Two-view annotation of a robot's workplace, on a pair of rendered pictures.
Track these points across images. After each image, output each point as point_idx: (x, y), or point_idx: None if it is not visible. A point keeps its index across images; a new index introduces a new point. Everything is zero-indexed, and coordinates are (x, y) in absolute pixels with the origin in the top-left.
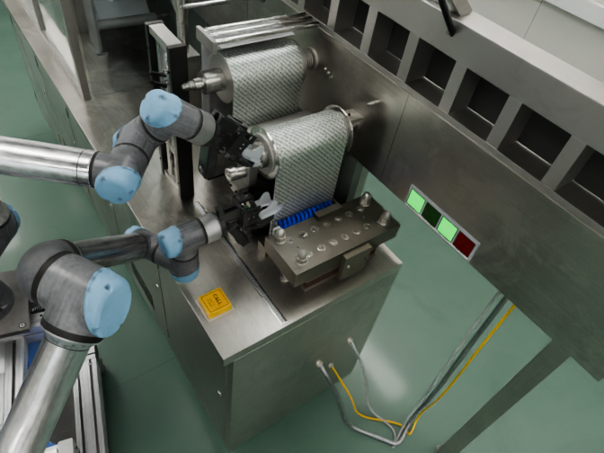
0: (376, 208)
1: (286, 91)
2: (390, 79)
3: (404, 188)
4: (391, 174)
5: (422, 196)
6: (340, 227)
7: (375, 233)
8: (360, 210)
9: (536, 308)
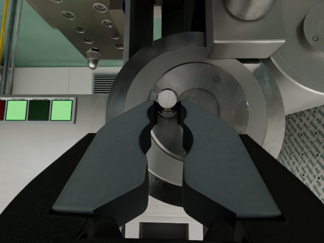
0: (115, 55)
1: (284, 158)
2: (144, 215)
3: (83, 111)
4: (105, 113)
5: (55, 122)
6: (88, 18)
7: (74, 41)
8: (118, 45)
9: None
